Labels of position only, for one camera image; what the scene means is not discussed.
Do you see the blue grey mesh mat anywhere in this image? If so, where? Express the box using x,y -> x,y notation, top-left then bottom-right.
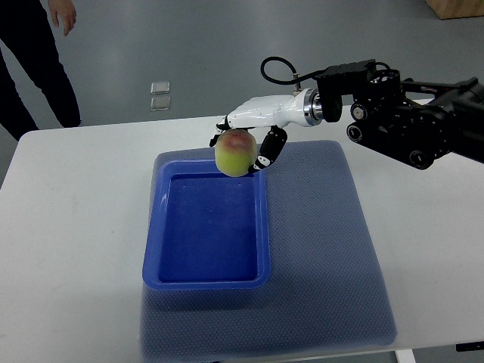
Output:
140,141 -> 397,362

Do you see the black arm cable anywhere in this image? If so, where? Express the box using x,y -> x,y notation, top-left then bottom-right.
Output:
260,57 -> 318,95

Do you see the wooden box corner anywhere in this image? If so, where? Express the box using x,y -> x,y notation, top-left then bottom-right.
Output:
427,0 -> 483,20

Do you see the green red peach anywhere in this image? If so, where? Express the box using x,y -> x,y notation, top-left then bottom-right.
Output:
215,129 -> 258,177

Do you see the upper floor metal plate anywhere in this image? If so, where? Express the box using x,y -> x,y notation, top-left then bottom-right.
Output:
150,81 -> 170,95

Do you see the white table leg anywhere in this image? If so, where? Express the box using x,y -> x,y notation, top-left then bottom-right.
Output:
395,349 -> 416,363

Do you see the bystander bare hand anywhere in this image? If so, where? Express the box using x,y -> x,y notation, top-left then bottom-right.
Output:
48,0 -> 76,36

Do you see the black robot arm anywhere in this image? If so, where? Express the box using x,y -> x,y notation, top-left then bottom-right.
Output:
313,60 -> 483,169

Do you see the blue plastic tray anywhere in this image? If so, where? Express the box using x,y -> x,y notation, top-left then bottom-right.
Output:
142,160 -> 271,292

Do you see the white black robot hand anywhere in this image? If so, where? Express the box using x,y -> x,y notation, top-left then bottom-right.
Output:
209,88 -> 342,174

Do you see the person in dark trousers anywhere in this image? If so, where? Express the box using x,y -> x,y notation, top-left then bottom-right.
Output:
1,1 -> 82,141

